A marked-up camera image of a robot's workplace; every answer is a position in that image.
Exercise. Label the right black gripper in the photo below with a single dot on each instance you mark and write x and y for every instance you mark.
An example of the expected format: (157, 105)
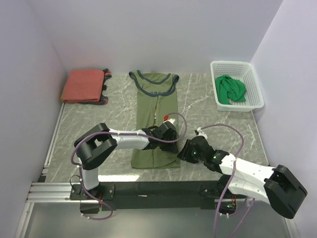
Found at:
(184, 153)

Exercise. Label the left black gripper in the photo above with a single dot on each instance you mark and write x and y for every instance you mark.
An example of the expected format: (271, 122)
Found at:
(172, 148)

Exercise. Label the olive green graphic tank top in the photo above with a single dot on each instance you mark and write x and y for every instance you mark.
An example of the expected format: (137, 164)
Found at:
(156, 97)

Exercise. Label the bright green tank top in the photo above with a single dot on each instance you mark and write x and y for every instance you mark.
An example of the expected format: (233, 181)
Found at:
(230, 89)

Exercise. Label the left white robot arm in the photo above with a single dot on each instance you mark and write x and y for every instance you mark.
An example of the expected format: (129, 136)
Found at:
(98, 143)

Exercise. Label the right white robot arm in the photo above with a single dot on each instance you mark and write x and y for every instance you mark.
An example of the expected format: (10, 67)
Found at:
(275, 186)

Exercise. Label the folded red tank top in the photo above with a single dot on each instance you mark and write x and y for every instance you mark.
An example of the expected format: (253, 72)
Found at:
(86, 86)

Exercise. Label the white plastic basket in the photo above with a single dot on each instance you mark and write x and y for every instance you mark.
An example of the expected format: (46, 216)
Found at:
(244, 72)

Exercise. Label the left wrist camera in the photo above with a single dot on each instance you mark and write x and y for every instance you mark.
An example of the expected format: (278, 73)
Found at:
(170, 120)

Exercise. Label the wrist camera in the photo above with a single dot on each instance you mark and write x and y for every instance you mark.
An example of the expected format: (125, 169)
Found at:
(170, 120)
(199, 132)

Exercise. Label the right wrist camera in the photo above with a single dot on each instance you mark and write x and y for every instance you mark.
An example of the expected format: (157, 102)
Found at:
(199, 132)

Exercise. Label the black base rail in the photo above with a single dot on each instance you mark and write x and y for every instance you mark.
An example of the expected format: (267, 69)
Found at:
(160, 194)

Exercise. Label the aluminium frame rail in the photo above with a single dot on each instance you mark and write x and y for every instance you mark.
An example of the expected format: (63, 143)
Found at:
(48, 192)

